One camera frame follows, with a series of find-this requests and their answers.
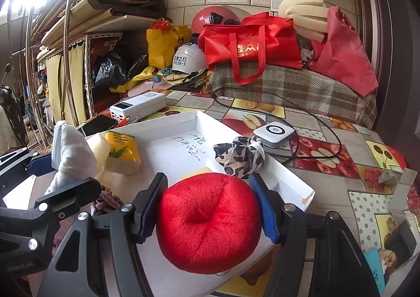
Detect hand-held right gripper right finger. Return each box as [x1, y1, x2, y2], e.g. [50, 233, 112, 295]
[248, 173, 373, 297]

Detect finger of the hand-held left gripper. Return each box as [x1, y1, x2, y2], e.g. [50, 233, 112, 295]
[0, 148, 58, 180]
[34, 177, 102, 219]

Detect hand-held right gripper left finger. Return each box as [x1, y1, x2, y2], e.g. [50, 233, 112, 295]
[38, 172, 169, 297]

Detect pale pink plush toy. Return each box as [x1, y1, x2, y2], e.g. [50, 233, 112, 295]
[44, 120, 99, 196]

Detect grey brown braided scrunchie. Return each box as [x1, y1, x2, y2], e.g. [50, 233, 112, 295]
[92, 185, 123, 215]

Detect white cardboard box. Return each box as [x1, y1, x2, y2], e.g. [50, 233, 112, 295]
[2, 111, 316, 296]

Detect red plush apple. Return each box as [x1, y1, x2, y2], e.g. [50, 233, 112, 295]
[156, 172, 263, 274]

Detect yellow tissue pack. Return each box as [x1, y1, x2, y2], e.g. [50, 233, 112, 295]
[104, 131, 141, 175]

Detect black white patterned scrunchie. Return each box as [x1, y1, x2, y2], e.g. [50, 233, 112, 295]
[213, 136, 266, 180]

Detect dark scooter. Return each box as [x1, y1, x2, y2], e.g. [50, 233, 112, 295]
[0, 64, 30, 150]

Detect fruit print tablecloth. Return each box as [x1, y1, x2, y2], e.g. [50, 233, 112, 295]
[98, 87, 420, 297]

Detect black phone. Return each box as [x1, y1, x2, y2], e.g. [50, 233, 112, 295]
[78, 115, 119, 137]

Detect yellow curtain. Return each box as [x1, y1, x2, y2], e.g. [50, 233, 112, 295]
[46, 39, 89, 127]

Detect metal shelf rack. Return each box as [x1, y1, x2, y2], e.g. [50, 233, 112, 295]
[0, 0, 165, 153]

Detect white power bank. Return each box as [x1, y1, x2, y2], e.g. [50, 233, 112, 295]
[109, 92, 167, 121]

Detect black plastic bag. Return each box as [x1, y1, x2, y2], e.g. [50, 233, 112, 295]
[93, 51, 148, 87]

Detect teal tissue pack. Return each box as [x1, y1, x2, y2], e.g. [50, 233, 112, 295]
[364, 246, 388, 296]

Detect plaid blanket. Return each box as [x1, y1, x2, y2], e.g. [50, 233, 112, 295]
[208, 62, 378, 130]

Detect yellow cloth pile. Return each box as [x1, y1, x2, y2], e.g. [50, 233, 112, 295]
[110, 65, 211, 94]

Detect red printed cloth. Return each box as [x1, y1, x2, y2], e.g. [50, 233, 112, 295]
[385, 144, 407, 169]

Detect white small carton box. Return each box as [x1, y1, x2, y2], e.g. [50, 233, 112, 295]
[377, 167, 417, 187]

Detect white helmet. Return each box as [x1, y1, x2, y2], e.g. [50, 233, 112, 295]
[171, 43, 209, 75]

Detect yellow bag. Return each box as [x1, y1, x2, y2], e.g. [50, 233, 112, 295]
[146, 18, 191, 69]

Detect red tote bag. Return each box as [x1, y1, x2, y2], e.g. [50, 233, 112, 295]
[197, 12, 302, 85]

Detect pink red plastic bag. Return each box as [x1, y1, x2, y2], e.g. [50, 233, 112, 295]
[308, 6, 379, 97]

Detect red helmet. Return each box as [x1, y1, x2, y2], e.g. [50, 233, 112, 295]
[191, 6, 242, 35]

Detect dark wooden door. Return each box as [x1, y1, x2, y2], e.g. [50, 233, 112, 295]
[348, 0, 420, 166]

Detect cream foam pieces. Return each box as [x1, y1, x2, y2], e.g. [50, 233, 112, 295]
[277, 0, 329, 40]

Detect white wireless charger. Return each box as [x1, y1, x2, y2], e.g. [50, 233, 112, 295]
[253, 121, 295, 148]

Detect black cable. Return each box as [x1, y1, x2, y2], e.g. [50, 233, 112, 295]
[212, 87, 342, 163]

